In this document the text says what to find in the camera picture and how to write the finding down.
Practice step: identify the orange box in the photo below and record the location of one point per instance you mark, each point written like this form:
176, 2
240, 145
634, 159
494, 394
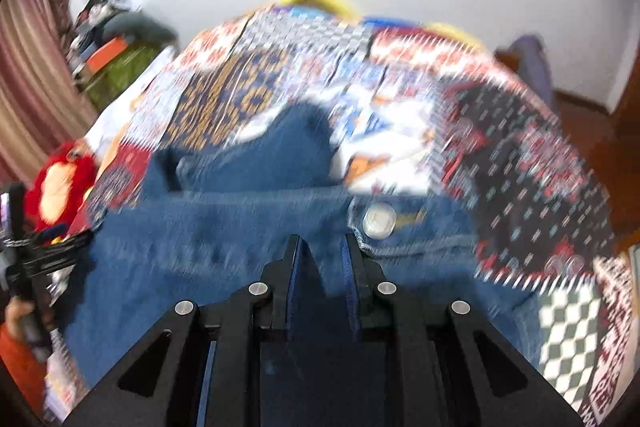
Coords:
105, 56

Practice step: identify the red plush toy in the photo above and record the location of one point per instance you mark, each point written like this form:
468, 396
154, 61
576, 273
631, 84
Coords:
60, 187

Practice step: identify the grey cushion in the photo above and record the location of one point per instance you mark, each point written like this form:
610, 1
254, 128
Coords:
140, 28

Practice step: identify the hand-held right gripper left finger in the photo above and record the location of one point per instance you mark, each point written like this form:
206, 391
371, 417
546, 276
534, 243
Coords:
296, 297

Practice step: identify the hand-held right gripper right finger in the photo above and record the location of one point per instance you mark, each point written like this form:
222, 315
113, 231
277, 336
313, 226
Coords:
347, 289

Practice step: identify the pile of mixed clutter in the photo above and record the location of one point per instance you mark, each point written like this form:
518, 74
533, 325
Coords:
97, 14

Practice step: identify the patchwork printed blanket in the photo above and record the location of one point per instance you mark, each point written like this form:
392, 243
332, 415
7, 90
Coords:
525, 167

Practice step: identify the person's left hand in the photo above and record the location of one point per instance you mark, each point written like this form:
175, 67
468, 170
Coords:
14, 314

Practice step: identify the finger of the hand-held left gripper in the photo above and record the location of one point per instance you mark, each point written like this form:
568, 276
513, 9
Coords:
65, 249

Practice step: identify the striped brown curtain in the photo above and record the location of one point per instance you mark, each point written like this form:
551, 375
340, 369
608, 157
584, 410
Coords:
30, 72

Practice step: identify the green patterned cloth cover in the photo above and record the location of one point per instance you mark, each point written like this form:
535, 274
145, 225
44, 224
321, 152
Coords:
122, 74

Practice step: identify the pile of books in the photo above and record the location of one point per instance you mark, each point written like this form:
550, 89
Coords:
65, 382

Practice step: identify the blue denim jacket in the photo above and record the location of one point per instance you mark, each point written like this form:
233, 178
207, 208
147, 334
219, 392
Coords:
200, 257

